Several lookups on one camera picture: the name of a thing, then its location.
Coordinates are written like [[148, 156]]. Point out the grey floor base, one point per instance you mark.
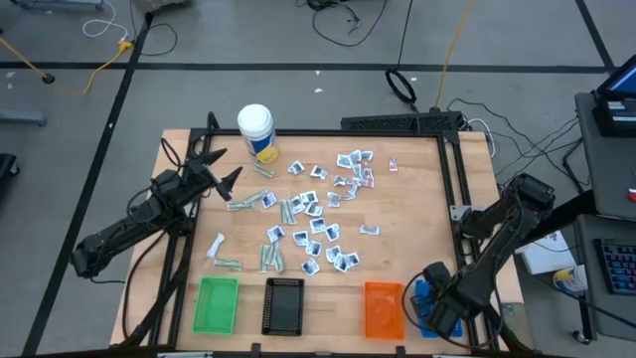
[[59, 4], [22, 118]]

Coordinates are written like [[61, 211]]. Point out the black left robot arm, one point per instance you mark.
[[124, 229]]

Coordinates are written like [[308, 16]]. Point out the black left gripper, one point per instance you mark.
[[199, 174]]

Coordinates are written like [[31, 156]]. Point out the black plastic basket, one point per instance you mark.
[[283, 308]]

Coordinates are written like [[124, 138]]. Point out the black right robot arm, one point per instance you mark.
[[497, 248]]

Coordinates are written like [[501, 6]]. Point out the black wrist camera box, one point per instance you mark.
[[166, 181], [436, 276]]

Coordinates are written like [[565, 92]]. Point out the black floor object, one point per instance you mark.
[[7, 166]]

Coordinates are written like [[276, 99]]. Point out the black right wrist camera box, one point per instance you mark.
[[436, 276]]

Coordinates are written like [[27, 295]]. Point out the grey desk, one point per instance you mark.
[[606, 174], [611, 318]]

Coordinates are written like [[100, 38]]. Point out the small wipes canister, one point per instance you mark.
[[571, 279]]

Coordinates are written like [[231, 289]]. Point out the green plastic basket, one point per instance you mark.
[[216, 305]]

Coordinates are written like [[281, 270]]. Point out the black desk beam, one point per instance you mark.
[[571, 211]]

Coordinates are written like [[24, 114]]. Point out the orange plastic basket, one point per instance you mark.
[[383, 313]]

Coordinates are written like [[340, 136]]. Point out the black laptop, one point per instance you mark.
[[616, 117]]

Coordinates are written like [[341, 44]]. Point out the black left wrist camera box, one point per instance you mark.
[[166, 181]]

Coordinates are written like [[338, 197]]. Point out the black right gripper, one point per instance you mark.
[[447, 318]]

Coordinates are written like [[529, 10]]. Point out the black perforated long box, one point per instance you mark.
[[397, 122]]

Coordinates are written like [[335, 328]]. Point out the black keyboard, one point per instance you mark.
[[618, 266]]

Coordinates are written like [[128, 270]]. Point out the white box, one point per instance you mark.
[[541, 256]]

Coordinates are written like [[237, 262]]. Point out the black caster wheel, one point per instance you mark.
[[580, 336]]

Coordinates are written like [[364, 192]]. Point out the white-lidded disinfectant wipes canister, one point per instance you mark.
[[256, 129]]

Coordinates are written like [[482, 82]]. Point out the small red object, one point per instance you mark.
[[632, 195]]

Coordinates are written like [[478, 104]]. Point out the blue plastic basket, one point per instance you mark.
[[420, 310]]

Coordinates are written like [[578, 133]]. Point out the silver corner bracket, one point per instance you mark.
[[458, 213]]

